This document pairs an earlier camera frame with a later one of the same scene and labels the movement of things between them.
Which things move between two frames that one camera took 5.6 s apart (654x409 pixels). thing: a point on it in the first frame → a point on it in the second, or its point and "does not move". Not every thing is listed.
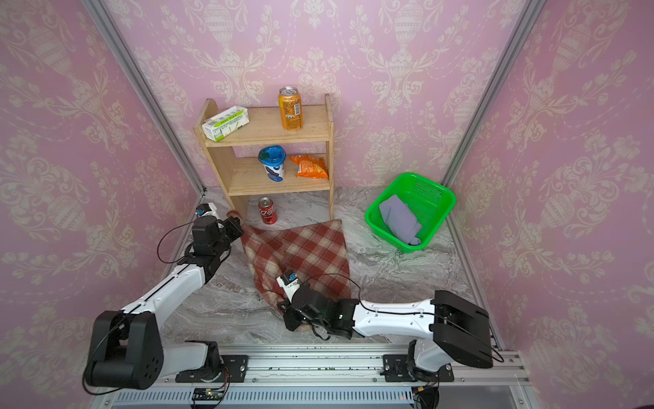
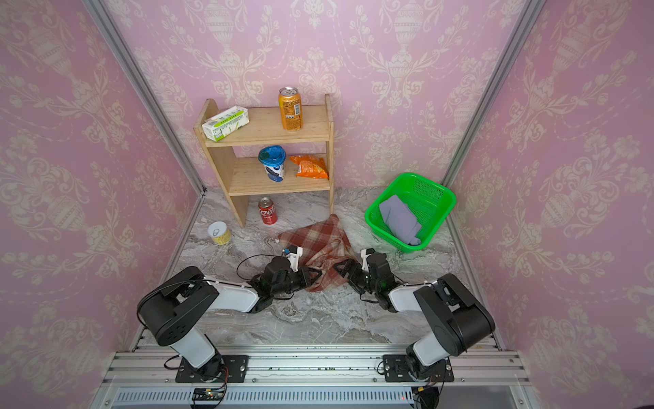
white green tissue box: x=217 y=126 does not move
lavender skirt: x=401 y=220 does not move
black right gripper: x=290 y=315 → x=352 y=278
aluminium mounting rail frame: x=330 y=377 does not move
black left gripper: x=235 y=227 → x=306 y=276
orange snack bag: x=311 y=166 does not move
